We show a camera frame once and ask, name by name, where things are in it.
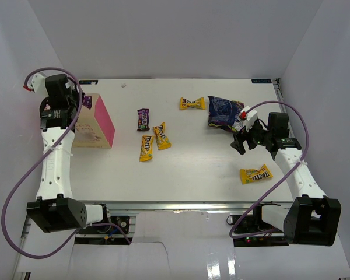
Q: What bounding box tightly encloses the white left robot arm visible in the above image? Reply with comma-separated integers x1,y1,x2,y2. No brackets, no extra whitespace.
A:
26,72,112,233

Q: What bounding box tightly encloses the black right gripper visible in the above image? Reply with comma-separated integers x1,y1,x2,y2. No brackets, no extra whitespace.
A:
231,118,272,155

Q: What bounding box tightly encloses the beige and pink paper bag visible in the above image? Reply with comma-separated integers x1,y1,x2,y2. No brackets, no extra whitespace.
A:
72,93,115,149

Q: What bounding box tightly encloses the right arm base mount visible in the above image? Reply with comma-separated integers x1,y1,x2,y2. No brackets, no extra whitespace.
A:
233,215,289,248

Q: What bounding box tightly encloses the yellow M&M packet back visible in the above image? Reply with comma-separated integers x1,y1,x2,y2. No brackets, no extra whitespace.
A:
179,97,206,110

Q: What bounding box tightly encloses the white cardboard front panel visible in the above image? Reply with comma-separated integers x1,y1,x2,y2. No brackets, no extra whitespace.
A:
17,212,350,279

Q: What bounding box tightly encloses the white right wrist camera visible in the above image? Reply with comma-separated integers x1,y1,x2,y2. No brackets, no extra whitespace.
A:
240,106,258,131

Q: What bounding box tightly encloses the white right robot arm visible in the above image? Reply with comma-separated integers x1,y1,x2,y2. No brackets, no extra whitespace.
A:
231,107,341,246

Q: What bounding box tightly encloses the blue label back right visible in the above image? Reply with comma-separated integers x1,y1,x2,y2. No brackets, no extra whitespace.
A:
251,79,272,84

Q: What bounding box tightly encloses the blue label back left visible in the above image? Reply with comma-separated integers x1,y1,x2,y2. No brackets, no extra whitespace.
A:
79,79,99,85

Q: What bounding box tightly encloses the purple M&M packet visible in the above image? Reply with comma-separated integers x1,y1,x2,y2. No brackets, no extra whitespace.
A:
137,108,150,131

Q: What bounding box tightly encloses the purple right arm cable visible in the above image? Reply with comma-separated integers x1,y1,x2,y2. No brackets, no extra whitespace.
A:
229,100,310,240

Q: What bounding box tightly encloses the large dark blue snack bag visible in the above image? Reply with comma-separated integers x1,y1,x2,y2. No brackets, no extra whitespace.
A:
208,96,244,132

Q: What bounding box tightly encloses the yellow m&m packet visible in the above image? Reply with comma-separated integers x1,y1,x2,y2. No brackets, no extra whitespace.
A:
139,135,154,162
179,97,206,110
153,122,172,151
240,164,273,184

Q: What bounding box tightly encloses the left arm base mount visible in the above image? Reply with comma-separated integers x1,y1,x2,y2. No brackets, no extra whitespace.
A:
74,215,132,246

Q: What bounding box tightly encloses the blue label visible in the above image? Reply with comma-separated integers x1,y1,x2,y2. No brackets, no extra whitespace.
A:
79,79,99,85
251,79,272,84

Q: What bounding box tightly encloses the small purple candy packet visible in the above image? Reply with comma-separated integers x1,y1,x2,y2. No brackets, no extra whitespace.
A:
82,93,93,110

